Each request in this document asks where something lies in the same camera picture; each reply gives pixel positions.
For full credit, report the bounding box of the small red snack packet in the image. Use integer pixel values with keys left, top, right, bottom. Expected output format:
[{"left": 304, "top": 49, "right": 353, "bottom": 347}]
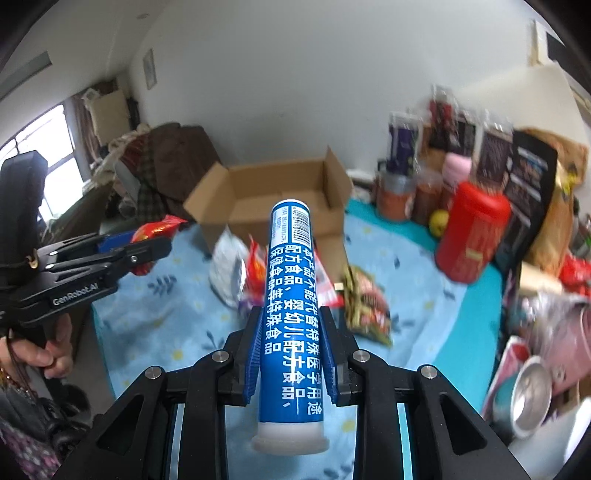
[{"left": 130, "top": 214, "right": 188, "bottom": 277}]

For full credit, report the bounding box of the white bread print snack bag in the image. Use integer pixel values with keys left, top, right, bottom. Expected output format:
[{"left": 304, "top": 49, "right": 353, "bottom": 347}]
[{"left": 209, "top": 228, "right": 249, "bottom": 309}]

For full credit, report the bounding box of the green brown cereal snack bag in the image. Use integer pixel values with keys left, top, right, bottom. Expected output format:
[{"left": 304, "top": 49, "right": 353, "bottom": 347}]
[{"left": 342, "top": 265, "right": 393, "bottom": 347}]

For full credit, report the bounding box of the blue tablet tube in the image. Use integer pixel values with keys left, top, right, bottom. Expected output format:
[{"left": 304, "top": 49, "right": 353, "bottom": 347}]
[{"left": 252, "top": 199, "right": 329, "bottom": 456}]

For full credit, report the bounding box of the red gold snack packet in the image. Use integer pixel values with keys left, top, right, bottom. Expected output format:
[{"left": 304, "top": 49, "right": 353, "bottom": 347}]
[{"left": 245, "top": 237, "right": 266, "bottom": 306}]

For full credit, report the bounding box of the red white spicy strip packet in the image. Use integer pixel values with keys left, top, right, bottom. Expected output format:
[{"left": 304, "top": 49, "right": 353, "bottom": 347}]
[{"left": 315, "top": 251, "right": 345, "bottom": 308}]

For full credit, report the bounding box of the person left hand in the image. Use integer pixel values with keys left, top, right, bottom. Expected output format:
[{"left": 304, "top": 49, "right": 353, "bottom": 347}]
[{"left": 1, "top": 314, "right": 73, "bottom": 384}]

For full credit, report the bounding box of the brown jacket on chair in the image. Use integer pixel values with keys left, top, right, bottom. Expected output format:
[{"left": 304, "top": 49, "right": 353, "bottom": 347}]
[{"left": 137, "top": 123, "right": 219, "bottom": 222}]

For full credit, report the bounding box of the brown cardboard box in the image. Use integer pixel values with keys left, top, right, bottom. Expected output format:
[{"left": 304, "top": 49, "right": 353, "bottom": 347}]
[{"left": 183, "top": 150, "right": 353, "bottom": 282}]

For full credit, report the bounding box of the green yellow fruit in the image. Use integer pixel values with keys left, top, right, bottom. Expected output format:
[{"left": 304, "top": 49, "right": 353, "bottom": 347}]
[{"left": 428, "top": 209, "right": 450, "bottom": 238}]

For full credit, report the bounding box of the red cylindrical canister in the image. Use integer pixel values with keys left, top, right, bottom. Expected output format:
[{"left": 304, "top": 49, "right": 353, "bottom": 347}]
[{"left": 435, "top": 181, "right": 512, "bottom": 285}]

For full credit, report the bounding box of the pink lidded canister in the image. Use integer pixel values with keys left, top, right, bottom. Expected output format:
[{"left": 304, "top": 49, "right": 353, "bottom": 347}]
[{"left": 440, "top": 152, "right": 472, "bottom": 211}]

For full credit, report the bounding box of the black standup pouch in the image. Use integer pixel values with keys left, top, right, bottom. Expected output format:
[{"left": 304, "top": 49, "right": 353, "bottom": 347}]
[{"left": 494, "top": 131, "right": 558, "bottom": 275}]

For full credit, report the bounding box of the dark blue label jar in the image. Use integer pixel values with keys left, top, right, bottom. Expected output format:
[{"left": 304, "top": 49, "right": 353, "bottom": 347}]
[{"left": 387, "top": 112, "right": 423, "bottom": 176}]

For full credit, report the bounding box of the wall intercom panel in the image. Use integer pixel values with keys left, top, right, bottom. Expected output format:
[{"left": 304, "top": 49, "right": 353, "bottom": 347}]
[{"left": 528, "top": 18, "right": 591, "bottom": 98}]

